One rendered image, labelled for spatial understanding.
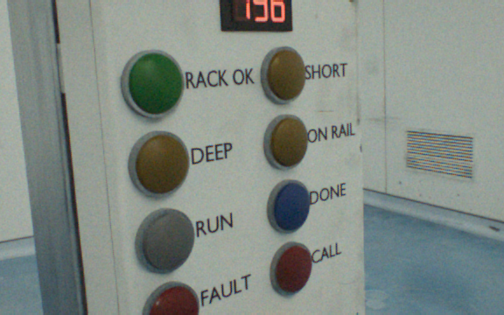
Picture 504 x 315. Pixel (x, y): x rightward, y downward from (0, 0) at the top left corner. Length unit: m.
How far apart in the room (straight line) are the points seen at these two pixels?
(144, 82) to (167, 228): 0.07
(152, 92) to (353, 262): 0.18
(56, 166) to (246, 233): 0.11
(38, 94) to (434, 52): 3.57
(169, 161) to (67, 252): 0.09
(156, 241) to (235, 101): 0.08
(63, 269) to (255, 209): 0.11
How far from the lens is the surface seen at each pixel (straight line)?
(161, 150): 0.26
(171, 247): 0.27
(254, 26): 0.30
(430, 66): 3.85
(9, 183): 3.70
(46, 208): 0.34
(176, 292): 0.27
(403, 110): 4.02
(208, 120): 0.28
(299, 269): 0.32
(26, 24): 0.33
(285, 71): 0.30
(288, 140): 0.30
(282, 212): 0.31
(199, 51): 0.28
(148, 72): 0.25
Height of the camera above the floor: 1.07
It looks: 9 degrees down
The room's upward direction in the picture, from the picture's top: 3 degrees counter-clockwise
